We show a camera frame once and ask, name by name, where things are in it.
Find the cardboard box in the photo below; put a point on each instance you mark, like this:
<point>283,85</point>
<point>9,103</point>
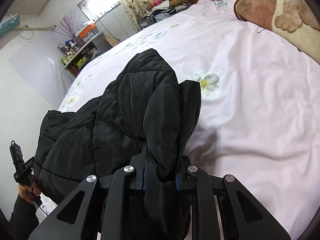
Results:
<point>111,41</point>

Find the pink floral bed cover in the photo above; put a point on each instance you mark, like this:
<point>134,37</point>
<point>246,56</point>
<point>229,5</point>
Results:
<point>250,110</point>

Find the teal box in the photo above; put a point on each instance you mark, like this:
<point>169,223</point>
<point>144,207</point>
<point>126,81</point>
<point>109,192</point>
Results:
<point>8,25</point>

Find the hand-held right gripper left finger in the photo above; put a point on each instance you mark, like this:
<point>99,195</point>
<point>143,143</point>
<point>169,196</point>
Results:
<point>138,170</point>

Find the black padded jacket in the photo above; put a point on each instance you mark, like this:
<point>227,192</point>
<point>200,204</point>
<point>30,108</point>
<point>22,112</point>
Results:
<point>125,105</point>

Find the person's left forearm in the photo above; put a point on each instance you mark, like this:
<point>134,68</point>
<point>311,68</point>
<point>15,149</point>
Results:
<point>22,217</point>

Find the white cabinet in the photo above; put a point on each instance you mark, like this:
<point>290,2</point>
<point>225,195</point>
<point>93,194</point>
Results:
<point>118,22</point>

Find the orange lidded container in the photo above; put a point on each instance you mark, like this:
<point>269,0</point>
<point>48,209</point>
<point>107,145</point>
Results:
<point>86,31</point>

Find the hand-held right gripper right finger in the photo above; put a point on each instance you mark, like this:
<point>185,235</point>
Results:
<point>183,177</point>

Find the pile of clothes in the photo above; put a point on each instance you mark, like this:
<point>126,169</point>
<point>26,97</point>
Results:
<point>162,7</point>

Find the cluttered wooden shelf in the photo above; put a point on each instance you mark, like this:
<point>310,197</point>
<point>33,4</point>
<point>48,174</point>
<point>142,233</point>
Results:
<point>82,55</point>

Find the pink blossom branches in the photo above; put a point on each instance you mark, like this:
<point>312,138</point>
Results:
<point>67,27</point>

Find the person's left hand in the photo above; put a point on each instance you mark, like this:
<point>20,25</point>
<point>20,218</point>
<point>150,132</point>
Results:
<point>25,192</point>

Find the brown plush blanket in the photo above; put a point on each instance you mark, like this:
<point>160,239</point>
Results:
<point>257,5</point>

